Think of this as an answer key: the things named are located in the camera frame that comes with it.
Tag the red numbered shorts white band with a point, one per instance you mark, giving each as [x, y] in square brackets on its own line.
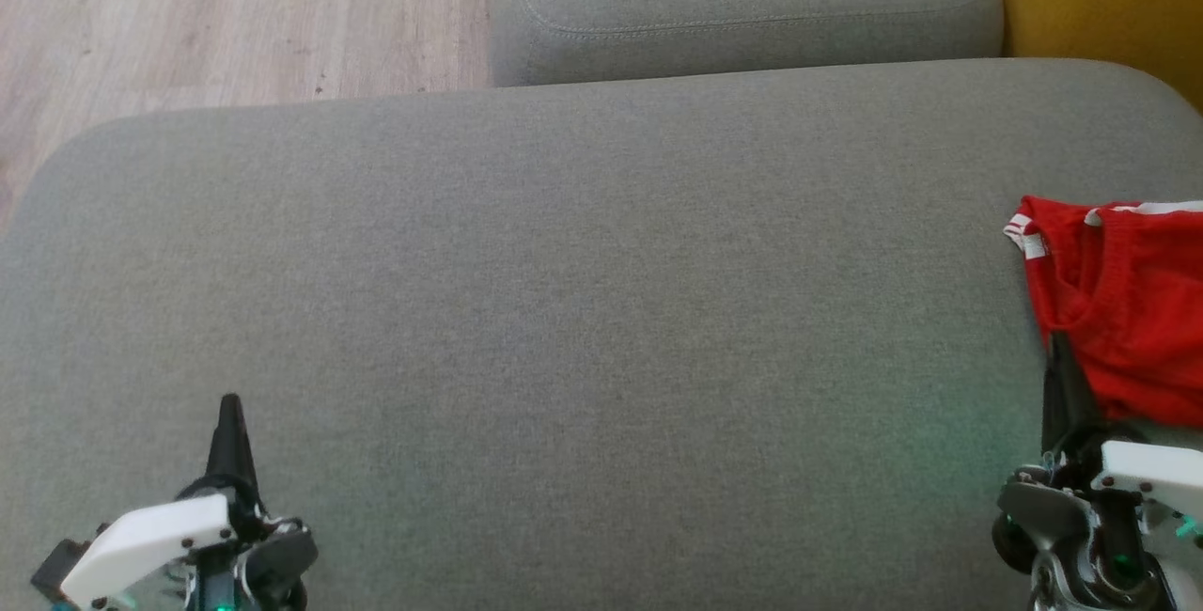
[1147, 329]

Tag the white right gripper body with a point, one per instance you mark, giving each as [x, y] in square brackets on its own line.
[1147, 479]

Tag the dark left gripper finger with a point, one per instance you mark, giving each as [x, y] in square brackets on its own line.
[230, 461]

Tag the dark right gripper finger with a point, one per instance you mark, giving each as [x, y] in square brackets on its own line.
[1067, 414]

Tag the large grey sofa chaise cushion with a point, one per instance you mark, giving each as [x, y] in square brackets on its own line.
[564, 310]

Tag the large yellow sofa back cushion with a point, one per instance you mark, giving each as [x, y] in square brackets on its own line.
[1109, 0]

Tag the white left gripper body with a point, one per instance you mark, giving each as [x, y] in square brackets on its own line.
[150, 540]

